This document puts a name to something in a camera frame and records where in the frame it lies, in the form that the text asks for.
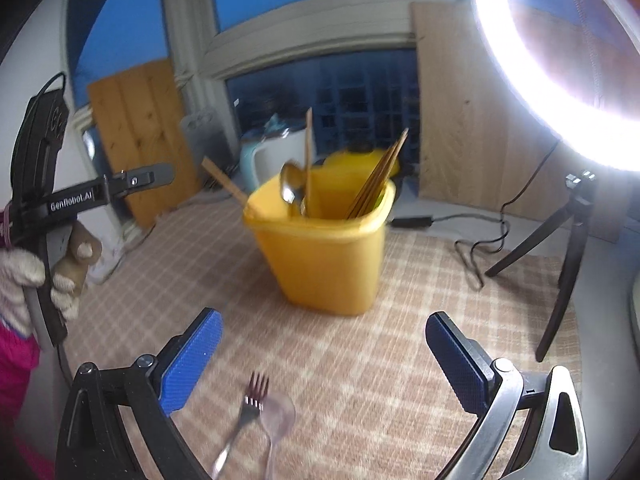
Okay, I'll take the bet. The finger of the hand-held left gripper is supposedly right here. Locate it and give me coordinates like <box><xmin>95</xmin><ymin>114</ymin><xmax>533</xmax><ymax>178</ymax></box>
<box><xmin>102</xmin><ymin>162</ymin><xmax>175</xmax><ymax>198</ymax></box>

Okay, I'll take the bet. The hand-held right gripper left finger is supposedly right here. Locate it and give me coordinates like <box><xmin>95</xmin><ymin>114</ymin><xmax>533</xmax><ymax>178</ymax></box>
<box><xmin>55</xmin><ymin>306</ymin><xmax>224</xmax><ymax>480</ymax></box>

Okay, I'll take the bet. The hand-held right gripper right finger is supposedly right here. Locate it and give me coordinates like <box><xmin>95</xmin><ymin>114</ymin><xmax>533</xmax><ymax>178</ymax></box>
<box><xmin>425</xmin><ymin>311</ymin><xmax>588</xmax><ymax>480</ymax></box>

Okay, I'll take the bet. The metal fork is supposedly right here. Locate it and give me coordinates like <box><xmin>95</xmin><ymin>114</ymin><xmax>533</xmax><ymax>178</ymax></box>
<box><xmin>212</xmin><ymin>371</ymin><xmax>270</xmax><ymax>478</ymax></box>

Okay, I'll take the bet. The clear plastic spoon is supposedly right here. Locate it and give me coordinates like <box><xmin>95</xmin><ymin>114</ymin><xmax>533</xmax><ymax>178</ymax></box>
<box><xmin>257</xmin><ymin>392</ymin><xmax>297</xmax><ymax>480</ymax></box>

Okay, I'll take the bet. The metal spoon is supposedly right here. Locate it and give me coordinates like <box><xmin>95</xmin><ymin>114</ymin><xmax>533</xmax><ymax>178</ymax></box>
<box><xmin>279</xmin><ymin>160</ymin><xmax>307</xmax><ymax>216</ymax></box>

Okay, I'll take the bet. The yellow plastic container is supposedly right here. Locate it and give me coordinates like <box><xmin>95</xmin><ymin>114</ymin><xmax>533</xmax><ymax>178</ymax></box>
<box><xmin>242</xmin><ymin>172</ymin><xmax>397</xmax><ymax>317</ymax></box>

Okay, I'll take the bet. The wooden chopstick with red end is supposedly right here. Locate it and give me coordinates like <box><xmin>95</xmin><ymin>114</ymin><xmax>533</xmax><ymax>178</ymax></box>
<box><xmin>304</xmin><ymin>107</ymin><xmax>314</xmax><ymax>217</ymax></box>

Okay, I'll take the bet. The person's left forearm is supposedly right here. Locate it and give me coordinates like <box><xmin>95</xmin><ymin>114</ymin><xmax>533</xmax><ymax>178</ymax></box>
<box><xmin>0</xmin><ymin>325</ymin><xmax>41</xmax><ymax>480</ymax></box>

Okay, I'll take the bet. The person's left hand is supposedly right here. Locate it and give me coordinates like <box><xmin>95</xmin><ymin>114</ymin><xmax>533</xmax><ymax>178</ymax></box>
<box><xmin>0</xmin><ymin>220</ymin><xmax>103</xmax><ymax>336</ymax></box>

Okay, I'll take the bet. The knotty wooden board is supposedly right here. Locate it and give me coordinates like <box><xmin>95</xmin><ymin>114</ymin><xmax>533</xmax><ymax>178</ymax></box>
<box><xmin>87</xmin><ymin>58</ymin><xmax>203</xmax><ymax>228</ymax></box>

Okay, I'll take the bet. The grey plastic crate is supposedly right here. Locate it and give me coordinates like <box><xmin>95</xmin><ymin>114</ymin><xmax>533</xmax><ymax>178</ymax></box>
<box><xmin>179</xmin><ymin>108</ymin><xmax>241</xmax><ymax>193</ymax></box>

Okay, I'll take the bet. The plaid tablecloth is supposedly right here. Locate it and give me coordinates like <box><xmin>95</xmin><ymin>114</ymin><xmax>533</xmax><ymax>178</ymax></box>
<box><xmin>65</xmin><ymin>200</ymin><xmax>583</xmax><ymax>480</ymax></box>

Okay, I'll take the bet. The pale blue kettle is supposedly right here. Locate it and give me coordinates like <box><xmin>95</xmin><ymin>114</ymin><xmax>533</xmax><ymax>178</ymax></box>
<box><xmin>239</xmin><ymin>115</ymin><xmax>308</xmax><ymax>196</ymax></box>

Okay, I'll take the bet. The glass window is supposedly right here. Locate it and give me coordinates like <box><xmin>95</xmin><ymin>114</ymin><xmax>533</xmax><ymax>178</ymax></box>
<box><xmin>225</xmin><ymin>47</ymin><xmax>421</xmax><ymax>171</ymax></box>
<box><xmin>67</xmin><ymin>0</ymin><xmax>171</xmax><ymax>111</ymax></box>

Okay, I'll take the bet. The black tripod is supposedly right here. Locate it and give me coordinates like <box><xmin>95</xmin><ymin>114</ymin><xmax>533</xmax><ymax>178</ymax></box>
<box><xmin>485</xmin><ymin>170</ymin><xmax>598</xmax><ymax>363</ymax></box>

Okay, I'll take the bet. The yellow object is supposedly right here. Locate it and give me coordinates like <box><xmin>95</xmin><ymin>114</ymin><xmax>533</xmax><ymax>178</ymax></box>
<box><xmin>320</xmin><ymin>146</ymin><xmax>402</xmax><ymax>181</ymax></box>

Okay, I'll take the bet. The pale wooden board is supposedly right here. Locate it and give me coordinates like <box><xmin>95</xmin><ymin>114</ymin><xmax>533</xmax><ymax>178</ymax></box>
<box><xmin>410</xmin><ymin>1</ymin><xmax>623</xmax><ymax>243</ymax></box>

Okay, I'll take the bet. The black cable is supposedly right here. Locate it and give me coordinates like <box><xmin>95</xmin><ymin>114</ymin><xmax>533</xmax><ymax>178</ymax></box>
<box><xmin>430</xmin><ymin>140</ymin><xmax>561</xmax><ymax>290</ymax></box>

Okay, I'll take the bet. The ring light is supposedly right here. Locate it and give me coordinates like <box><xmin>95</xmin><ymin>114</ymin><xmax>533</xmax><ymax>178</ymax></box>
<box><xmin>472</xmin><ymin>0</ymin><xmax>640</xmax><ymax>173</ymax></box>

